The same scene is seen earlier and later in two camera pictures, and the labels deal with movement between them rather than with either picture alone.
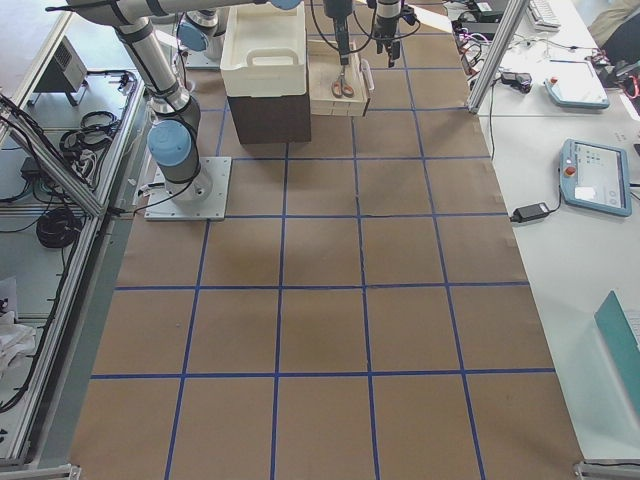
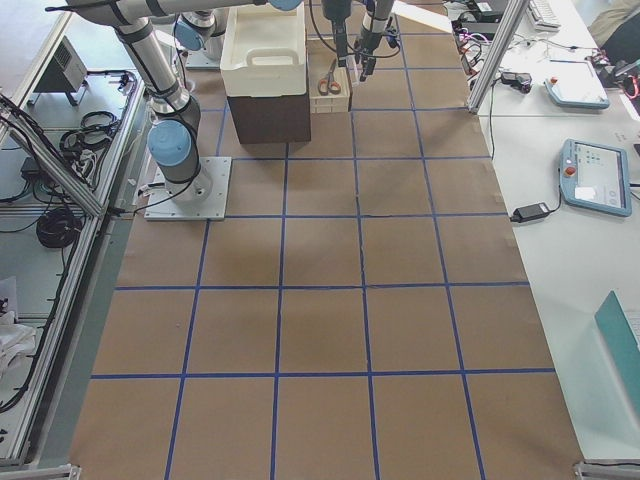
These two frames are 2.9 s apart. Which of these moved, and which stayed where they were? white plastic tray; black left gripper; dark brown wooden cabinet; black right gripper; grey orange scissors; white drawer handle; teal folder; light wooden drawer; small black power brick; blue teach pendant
Moved: white drawer handle; black left gripper; light wooden drawer; grey orange scissors
Stayed: small black power brick; black right gripper; teal folder; white plastic tray; dark brown wooden cabinet; blue teach pendant
